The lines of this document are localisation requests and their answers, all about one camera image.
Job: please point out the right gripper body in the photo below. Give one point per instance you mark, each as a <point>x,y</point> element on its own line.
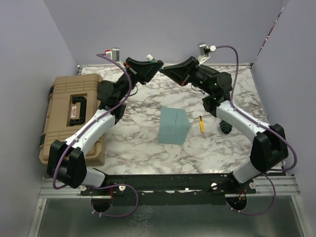
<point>197,77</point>

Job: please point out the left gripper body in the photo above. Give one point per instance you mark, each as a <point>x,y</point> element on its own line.
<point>134,77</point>

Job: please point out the green white glue stick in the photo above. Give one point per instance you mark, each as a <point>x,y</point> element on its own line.
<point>151,58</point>

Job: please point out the teal envelope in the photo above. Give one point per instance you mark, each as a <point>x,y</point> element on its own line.
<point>174,126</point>

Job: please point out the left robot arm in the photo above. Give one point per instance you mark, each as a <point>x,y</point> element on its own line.
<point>66,163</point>

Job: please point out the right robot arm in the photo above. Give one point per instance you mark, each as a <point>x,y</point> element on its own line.
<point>268,142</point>

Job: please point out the yellow utility knife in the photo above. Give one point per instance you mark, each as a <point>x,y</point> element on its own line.
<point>201,124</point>

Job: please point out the tan plastic tool case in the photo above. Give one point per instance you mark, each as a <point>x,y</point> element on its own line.
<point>72,102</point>

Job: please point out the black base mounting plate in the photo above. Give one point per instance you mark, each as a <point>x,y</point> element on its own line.
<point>171,189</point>

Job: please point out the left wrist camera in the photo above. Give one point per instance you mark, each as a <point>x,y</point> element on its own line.
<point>113,53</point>

